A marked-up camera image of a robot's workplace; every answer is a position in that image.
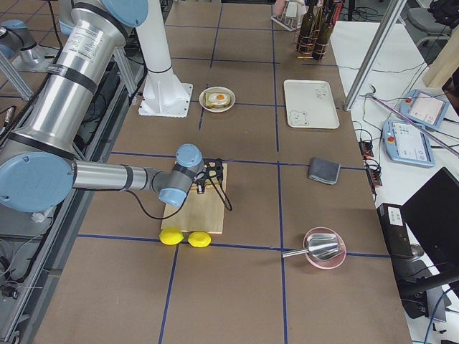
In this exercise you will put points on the white wire cup rack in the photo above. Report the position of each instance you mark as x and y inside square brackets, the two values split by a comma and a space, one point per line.
[289, 13]

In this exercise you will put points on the pink bowl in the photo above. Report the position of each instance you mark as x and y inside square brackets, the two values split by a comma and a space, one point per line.
[328, 264]

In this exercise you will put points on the yellow lemon right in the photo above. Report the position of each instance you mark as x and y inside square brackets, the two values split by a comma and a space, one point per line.
[199, 239]

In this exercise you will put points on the cream bear tray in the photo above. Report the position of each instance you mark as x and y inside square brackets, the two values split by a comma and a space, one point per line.
[309, 104]

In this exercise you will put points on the teach pendant far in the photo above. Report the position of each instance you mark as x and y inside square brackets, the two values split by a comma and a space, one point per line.
[424, 108]

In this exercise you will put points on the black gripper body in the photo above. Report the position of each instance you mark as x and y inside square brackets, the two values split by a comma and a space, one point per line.
[201, 185]

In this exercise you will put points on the wooden cutting board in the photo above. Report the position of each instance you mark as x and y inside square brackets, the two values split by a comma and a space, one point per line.
[200, 212]

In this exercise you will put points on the fried egg on toast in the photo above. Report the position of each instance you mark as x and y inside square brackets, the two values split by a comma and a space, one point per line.
[216, 99]

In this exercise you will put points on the yellow lemon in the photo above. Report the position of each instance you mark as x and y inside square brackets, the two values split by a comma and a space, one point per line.
[171, 236]
[199, 239]

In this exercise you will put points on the black monitor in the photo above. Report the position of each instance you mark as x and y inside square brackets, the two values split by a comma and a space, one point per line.
[432, 216]

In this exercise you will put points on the black computer box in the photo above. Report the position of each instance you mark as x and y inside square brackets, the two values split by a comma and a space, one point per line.
[394, 231]

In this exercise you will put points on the grey folded cloth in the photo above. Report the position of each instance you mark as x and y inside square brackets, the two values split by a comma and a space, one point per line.
[324, 171]

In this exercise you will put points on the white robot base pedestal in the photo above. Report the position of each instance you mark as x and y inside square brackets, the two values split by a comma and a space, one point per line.
[163, 93]

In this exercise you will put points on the yellow lemon left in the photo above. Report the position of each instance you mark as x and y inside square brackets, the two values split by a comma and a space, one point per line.
[171, 236]

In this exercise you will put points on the steel scoop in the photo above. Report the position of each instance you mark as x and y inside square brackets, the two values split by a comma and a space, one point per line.
[319, 246]

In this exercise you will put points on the dark wine bottle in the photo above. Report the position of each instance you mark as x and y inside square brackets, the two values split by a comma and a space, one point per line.
[306, 27]
[328, 19]

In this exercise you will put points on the white round plate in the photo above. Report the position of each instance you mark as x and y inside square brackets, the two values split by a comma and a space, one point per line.
[217, 89]

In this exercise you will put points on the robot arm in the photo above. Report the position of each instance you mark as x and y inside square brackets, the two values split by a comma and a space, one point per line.
[39, 166]
[22, 50]

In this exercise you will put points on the teach pendant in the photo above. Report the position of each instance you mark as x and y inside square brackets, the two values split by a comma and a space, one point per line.
[424, 108]
[407, 145]

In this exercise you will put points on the teach pendant near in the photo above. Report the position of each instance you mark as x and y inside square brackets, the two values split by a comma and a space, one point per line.
[407, 145]

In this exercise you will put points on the aluminium frame post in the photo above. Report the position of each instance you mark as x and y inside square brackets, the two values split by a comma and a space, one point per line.
[389, 19]

